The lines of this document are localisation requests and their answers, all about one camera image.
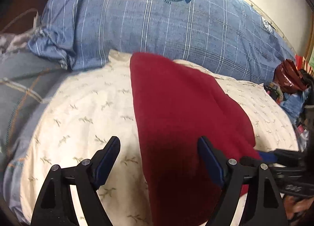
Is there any grey checked bed sheet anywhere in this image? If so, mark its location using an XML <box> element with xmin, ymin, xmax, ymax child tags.
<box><xmin>0</xmin><ymin>49</ymin><xmax>75</xmax><ymax>224</ymax></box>

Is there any grey patterned cloth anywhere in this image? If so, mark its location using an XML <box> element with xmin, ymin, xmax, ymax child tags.
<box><xmin>0</xmin><ymin>26</ymin><xmax>43</xmax><ymax>55</ymax></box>

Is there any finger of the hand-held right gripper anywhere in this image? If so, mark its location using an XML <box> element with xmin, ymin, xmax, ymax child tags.
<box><xmin>258</xmin><ymin>148</ymin><xmax>308</xmax><ymax>168</ymax></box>

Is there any shiny red bag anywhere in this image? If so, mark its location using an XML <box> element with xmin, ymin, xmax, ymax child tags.
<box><xmin>274</xmin><ymin>59</ymin><xmax>306</xmax><ymax>94</ymax></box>

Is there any person's right hand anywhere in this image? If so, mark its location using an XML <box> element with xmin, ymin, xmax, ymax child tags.
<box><xmin>285</xmin><ymin>195</ymin><xmax>313</xmax><ymax>220</ymax></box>

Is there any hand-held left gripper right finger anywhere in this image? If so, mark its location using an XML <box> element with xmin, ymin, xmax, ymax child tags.
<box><xmin>197</xmin><ymin>136</ymin><xmax>289</xmax><ymax>226</ymax></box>

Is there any blue plaid pillow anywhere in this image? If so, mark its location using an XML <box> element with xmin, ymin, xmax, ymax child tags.
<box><xmin>28</xmin><ymin>0</ymin><xmax>296</xmax><ymax>86</ymax></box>

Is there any dark red garment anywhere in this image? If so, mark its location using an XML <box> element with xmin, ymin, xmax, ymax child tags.
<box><xmin>129</xmin><ymin>52</ymin><xmax>262</xmax><ymax>226</ymax></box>

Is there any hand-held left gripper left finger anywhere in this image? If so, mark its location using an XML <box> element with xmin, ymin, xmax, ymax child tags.
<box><xmin>31</xmin><ymin>136</ymin><xmax>121</xmax><ymax>226</ymax></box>

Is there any cream leaf-print blanket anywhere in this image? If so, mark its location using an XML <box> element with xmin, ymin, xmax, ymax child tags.
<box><xmin>20</xmin><ymin>50</ymin><xmax>302</xmax><ymax>226</ymax></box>

